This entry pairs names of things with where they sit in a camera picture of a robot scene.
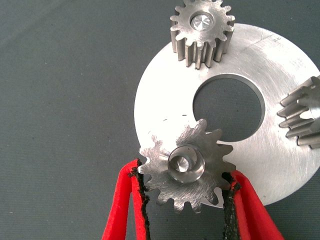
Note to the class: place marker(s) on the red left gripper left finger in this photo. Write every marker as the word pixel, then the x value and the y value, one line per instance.
pixel 120 212

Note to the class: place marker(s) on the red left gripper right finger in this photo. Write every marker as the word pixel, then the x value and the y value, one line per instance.
pixel 252 215

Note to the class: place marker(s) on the steel planetary gear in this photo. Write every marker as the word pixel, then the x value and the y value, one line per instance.
pixel 200 190
pixel 305 130
pixel 180 22

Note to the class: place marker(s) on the round metal carrier plate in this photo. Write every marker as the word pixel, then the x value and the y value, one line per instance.
pixel 165 100

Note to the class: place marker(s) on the dark grey table cloth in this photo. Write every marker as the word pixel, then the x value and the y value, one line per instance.
pixel 62 100

